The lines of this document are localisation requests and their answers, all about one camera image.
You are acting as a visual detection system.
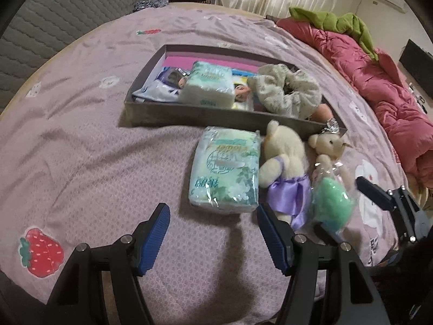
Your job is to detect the grey quilted headboard cover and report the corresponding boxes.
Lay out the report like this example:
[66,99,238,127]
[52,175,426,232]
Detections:
[0,0,156,89]

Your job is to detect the small cream bear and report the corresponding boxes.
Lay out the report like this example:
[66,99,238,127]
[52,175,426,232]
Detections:
[308,132,354,190]

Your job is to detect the black television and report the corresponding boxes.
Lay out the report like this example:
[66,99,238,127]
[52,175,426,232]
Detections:
[399,39,433,89]

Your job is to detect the cream bear with purple dress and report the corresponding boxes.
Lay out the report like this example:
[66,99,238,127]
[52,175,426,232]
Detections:
[259,120,312,231]

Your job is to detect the orange makeup sponge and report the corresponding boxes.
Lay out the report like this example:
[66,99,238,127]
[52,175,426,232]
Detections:
[309,104,334,122]

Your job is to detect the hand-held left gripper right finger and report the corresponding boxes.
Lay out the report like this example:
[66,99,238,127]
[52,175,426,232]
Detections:
[256,203,389,325]

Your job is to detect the blue patterned cloth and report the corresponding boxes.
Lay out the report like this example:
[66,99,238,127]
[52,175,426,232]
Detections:
[133,0,169,12]

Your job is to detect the colourful plastic packet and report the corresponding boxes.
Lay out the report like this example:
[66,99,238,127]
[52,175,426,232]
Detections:
[133,67,190,104]

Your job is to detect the cream floral scrunchie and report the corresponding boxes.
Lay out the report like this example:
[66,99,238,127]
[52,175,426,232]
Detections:
[248,64,323,120]

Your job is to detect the floral green tissue pack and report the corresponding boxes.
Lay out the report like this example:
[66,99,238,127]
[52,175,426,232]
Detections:
[189,126,261,214]

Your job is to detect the pink picture book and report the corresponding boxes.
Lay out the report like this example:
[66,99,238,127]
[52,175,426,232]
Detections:
[163,54,259,112]

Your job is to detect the silver tiara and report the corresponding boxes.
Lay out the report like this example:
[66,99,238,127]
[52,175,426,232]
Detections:
[320,117,340,134]

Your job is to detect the purple printed bedsheet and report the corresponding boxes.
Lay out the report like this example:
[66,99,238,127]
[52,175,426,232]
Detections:
[0,2,410,312]

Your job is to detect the green puff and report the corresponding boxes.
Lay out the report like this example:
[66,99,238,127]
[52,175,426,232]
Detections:
[311,176,356,234]

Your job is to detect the green blanket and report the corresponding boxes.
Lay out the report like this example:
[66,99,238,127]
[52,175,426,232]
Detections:
[288,7,378,60]

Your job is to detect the plain green tissue pack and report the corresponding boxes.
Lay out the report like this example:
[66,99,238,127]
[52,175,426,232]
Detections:
[178,61,235,107]

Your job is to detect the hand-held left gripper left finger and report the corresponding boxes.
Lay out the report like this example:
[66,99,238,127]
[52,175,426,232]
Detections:
[45,202,171,325]

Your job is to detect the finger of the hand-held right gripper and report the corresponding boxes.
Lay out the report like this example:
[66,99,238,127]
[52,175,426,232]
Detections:
[355,175,396,211]
[313,222,342,244]

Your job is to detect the pink quilt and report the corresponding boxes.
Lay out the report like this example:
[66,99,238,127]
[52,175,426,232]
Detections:
[275,18,433,187]

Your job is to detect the shallow brown cardboard box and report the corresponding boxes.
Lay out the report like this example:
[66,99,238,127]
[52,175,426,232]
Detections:
[123,44,347,138]

